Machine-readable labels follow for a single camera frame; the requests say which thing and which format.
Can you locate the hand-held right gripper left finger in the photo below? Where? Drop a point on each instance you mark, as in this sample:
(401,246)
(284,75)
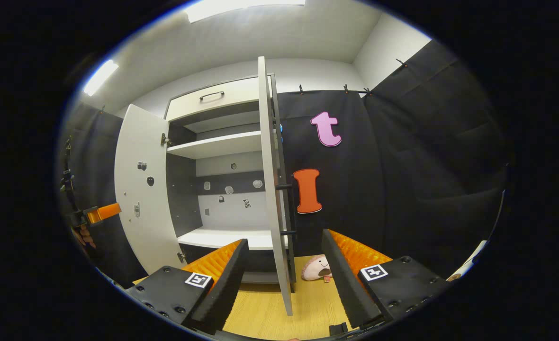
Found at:
(225,289)

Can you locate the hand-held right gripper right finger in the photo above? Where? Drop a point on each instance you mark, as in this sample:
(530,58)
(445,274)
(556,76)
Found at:
(343,284)

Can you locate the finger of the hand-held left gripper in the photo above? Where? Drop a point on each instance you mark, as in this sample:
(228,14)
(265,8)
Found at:
(104,212)

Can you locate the cabinet door with camera sticker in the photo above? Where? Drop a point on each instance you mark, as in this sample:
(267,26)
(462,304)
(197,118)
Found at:
(147,237)

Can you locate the cabinet door with headphones sticker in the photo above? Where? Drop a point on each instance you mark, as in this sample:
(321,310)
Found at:
(272,213)

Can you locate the beige double-door shoe cabinet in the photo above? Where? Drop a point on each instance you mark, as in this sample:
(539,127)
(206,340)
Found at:
(222,144)

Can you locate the beige cabinet drawer front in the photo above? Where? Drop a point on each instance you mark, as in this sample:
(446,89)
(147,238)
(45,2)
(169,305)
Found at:
(241,94)

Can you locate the pink plush toy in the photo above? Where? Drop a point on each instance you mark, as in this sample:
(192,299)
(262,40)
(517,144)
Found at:
(313,270)

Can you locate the narrow ceiling light panel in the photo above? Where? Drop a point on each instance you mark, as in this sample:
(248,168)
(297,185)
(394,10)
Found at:
(99,78)

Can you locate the black backdrop cloth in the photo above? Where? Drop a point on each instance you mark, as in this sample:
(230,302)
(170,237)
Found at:
(402,166)

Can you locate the wide ceiling light panel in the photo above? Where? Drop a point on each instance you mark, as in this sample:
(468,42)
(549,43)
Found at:
(241,8)

